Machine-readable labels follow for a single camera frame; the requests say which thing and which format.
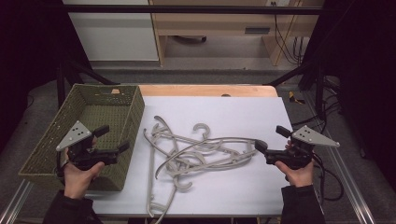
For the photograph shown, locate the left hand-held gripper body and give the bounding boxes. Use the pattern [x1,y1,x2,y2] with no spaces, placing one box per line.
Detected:
[55,120,121,172]

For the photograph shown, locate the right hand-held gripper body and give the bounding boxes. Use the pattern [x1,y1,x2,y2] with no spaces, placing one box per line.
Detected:
[264,125,341,171]

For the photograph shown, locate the green perforated plastic basket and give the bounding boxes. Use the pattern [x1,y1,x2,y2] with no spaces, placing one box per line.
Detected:
[18,83,146,191]

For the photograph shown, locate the grey plastic clothes hanger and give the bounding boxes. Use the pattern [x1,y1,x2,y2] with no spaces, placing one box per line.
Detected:
[144,115,194,224]
[155,123,260,180]
[143,127,258,175]
[153,136,257,192]

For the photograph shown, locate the person's right hand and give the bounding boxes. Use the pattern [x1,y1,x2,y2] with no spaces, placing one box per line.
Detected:
[274,161,316,189]

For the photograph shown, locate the person's left hand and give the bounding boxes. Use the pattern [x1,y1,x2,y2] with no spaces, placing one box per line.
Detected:
[63,161,106,200]

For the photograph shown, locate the black and yellow tool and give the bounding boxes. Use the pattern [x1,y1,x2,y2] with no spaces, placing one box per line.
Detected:
[288,91,306,105]

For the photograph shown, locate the white table mat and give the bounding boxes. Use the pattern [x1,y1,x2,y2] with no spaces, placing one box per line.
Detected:
[85,95,325,217]

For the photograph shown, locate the black metal stand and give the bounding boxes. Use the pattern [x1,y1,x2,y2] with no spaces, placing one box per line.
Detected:
[264,60,327,120]
[55,58,121,108]

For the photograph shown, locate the black curtain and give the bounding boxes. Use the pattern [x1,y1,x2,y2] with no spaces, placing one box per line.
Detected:
[300,0,396,190]
[0,0,92,153]

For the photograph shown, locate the white cabinet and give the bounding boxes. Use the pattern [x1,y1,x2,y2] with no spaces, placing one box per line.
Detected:
[62,0,160,62]

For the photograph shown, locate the light wooden desk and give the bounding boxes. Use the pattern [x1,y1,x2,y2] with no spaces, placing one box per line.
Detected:
[148,0,325,67]

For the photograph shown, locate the black horizontal metal bar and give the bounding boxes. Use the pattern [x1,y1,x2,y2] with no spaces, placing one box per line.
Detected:
[62,4,325,16]

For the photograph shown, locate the black floor cables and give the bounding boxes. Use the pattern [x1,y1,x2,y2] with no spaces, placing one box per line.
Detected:
[291,76,344,133]

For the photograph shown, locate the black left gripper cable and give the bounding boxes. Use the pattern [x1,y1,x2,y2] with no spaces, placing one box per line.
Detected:
[55,150,68,179]

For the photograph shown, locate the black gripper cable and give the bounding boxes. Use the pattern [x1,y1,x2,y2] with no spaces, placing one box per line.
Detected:
[311,152,346,202]
[55,150,68,179]

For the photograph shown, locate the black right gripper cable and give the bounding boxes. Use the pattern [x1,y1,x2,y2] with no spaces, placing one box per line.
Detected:
[311,152,346,202]

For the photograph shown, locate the aluminium rail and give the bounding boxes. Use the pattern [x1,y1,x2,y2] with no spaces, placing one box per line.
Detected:
[303,92,378,224]
[0,179,35,224]

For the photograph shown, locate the bundle of hanging black cables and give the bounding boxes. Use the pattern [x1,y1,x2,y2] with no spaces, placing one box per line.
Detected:
[270,1,310,66]

